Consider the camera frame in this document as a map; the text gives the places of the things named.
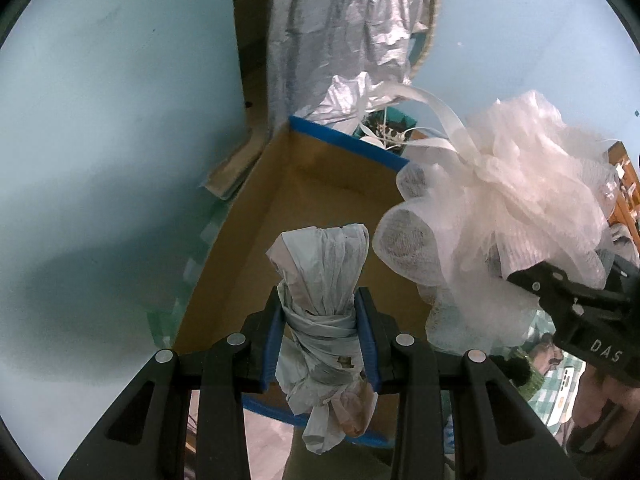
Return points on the white mesh bath loofah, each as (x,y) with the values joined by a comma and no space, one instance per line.
(500,200)

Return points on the green checkered tablecloth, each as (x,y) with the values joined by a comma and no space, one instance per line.
(547,392)

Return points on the green knit hat black pompom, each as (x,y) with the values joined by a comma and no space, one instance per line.
(532,382)

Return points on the knotted pale grey cloth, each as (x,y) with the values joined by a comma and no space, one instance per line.
(320,280)

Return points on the silver foil sheet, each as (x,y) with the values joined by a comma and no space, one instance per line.
(340,20)

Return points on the power strip in green box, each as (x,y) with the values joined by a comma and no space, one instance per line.
(400,120)

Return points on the cardboard box with blue outside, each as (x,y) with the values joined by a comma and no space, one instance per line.
(310,195)

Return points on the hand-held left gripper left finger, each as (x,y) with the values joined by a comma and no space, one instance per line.
(272,340)

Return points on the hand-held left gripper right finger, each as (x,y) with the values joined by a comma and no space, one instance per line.
(370,345)

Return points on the person's right hand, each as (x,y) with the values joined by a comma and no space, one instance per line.
(605,390)

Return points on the person's olive pants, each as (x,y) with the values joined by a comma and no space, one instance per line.
(350,465)

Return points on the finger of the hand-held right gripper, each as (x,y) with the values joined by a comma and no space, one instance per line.
(545,280)
(625,270)

